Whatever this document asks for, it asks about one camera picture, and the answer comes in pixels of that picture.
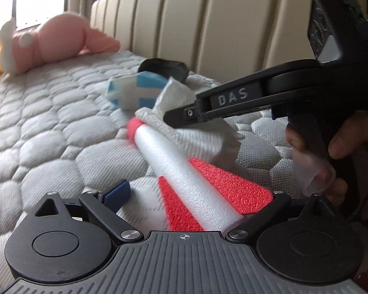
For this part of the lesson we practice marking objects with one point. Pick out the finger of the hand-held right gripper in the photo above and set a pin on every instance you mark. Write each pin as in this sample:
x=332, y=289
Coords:
x=220, y=104

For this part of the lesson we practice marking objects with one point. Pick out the beige padded headboard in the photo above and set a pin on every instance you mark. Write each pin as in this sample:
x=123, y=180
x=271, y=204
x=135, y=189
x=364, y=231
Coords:
x=217, y=21

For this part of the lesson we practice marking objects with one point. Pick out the blue and white tissue packet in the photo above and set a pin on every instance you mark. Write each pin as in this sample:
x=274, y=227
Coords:
x=135, y=88

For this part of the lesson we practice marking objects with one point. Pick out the person's right hand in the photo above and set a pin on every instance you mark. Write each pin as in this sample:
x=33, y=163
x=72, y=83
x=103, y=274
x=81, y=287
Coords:
x=355, y=134

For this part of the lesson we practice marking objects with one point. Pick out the pink and white rabbit plush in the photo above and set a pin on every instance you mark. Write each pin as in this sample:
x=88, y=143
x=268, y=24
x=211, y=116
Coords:
x=58, y=39

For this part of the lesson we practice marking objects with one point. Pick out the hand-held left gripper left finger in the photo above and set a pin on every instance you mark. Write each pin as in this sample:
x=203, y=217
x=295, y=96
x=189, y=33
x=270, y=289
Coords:
x=118, y=193

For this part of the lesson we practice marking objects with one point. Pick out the white and red foam rocket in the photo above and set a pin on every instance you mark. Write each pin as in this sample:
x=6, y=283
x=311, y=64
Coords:
x=187, y=177

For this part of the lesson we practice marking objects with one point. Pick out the white paper towel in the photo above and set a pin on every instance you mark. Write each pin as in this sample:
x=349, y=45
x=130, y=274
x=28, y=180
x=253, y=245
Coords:
x=199, y=144

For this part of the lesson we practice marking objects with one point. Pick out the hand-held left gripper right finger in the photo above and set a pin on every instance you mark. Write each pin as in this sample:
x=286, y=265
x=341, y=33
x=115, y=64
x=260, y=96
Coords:
x=260, y=217

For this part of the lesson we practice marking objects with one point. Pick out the grey quilted mattress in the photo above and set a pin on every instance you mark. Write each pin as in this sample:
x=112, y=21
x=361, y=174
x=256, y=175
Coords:
x=49, y=113

